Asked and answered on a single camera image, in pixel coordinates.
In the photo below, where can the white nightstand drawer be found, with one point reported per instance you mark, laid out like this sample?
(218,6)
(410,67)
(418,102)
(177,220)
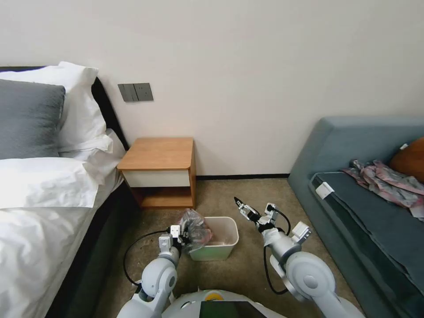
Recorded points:
(155,179)

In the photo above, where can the white flat pillow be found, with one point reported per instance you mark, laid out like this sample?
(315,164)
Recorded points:
(43,182)

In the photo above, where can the white upright pillow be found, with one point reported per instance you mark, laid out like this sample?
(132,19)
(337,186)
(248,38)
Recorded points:
(82,109)

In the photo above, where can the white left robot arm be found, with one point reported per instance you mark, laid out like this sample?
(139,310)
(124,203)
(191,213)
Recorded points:
(159,275)

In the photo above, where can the orange round cushion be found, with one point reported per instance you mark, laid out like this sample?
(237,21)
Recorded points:
(410,159)

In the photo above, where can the grey pillow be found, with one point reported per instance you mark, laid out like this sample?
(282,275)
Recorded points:
(29,119)

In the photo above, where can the dark bed frame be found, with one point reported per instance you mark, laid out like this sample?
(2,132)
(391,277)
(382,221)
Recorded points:
(109,232)

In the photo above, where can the white robot front shell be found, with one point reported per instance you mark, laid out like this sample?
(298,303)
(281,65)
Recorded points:
(212,304)

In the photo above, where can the black baseboard strip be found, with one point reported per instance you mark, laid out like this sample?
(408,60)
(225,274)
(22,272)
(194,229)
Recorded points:
(241,176)

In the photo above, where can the grey wall socket panel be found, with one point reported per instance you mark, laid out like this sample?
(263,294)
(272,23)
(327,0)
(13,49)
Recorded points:
(143,91)

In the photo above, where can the pink grey crumpled cloth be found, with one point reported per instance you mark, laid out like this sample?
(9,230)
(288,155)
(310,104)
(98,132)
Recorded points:
(384,182)

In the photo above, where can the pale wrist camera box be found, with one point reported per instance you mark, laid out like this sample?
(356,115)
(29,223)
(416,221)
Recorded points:
(270,214)
(175,230)

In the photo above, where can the grey wall switch panel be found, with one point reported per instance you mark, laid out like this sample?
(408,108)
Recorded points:
(126,92)

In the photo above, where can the dark sofa seat cushion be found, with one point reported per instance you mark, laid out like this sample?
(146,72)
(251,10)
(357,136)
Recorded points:
(374,225)

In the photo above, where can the white duvet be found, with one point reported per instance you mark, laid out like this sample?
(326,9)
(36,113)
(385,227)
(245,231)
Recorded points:
(36,251)

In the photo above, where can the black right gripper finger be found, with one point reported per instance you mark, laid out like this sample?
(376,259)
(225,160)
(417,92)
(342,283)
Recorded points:
(244,207)
(246,217)

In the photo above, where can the white sofa tag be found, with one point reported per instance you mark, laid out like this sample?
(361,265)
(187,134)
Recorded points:
(324,191)

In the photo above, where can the white plastic trash can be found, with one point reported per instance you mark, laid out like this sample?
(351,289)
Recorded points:
(218,251)

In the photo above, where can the left pale wrist camera box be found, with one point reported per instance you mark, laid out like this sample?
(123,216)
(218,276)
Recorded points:
(175,230)

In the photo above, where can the right pale wrist camera box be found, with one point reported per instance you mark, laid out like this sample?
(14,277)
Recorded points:
(270,214)

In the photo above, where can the white bed sheet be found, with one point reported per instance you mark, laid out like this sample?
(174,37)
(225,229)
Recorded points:
(106,165)

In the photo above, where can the blue-grey sofa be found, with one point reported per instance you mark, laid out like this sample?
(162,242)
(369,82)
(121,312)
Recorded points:
(344,142)

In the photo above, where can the grey translucent garbage bag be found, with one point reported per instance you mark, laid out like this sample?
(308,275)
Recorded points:
(198,227)

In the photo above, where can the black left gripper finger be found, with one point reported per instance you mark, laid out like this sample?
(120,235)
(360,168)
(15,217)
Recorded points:
(187,231)
(193,246)

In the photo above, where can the wooden nightstand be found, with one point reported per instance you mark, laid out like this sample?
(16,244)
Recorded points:
(159,155)

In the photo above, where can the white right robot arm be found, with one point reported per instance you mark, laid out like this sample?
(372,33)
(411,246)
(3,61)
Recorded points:
(308,275)

